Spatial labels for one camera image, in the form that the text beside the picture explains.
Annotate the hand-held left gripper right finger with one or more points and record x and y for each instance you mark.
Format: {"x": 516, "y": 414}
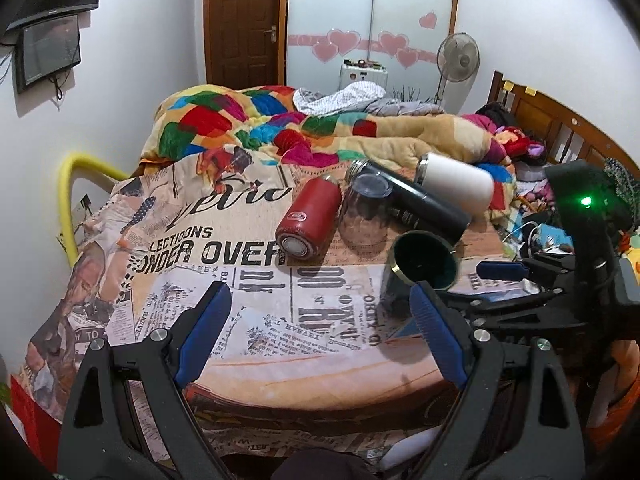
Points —
{"x": 436, "y": 332}

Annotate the frosted glass wardrobe doors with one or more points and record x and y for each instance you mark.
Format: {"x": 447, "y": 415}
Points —
{"x": 370, "y": 5}

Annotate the red insulated cup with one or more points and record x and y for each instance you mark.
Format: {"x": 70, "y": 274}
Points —
{"x": 307, "y": 215}

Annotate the colourful patchwork blanket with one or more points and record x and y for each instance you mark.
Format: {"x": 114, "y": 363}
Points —
{"x": 210, "y": 120}

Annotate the standing electric fan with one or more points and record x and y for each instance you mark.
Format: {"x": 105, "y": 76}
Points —
{"x": 457, "y": 57}

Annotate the newspaper print blanket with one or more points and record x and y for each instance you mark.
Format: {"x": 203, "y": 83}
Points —
{"x": 200, "y": 240}

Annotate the small wall monitor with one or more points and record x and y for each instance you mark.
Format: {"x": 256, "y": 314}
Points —
{"x": 47, "y": 50}

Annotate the yellow padded rail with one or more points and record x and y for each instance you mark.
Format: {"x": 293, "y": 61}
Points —
{"x": 67, "y": 195}

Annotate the white thermos bottle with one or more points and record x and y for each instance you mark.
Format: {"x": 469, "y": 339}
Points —
{"x": 460, "y": 180}

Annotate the wooden bed headboard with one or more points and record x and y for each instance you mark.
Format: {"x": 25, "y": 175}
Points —
{"x": 550, "y": 115}

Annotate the brown wooden door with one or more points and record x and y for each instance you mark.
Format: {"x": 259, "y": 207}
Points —
{"x": 240, "y": 20}

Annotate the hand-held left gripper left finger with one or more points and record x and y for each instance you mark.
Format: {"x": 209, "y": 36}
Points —
{"x": 205, "y": 330}

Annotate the pile of clothes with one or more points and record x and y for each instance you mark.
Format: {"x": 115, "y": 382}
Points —
{"x": 510, "y": 130}

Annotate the white patterned cloth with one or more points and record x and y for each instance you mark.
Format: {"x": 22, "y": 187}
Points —
{"x": 340, "y": 97}

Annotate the clear glass cup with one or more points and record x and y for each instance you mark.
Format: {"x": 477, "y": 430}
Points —
{"x": 365, "y": 215}

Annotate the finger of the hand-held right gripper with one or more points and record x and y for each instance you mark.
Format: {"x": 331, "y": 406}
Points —
{"x": 500, "y": 270}
{"x": 500, "y": 311}

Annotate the grey cloth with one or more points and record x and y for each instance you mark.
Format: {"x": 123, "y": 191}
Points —
{"x": 405, "y": 107}

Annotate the dark green cup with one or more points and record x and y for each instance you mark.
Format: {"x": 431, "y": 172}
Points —
{"x": 425, "y": 260}

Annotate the white appliance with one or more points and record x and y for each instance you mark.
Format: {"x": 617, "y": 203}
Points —
{"x": 362, "y": 77}

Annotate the black thermos bottle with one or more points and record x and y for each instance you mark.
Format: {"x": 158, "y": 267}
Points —
{"x": 430, "y": 210}

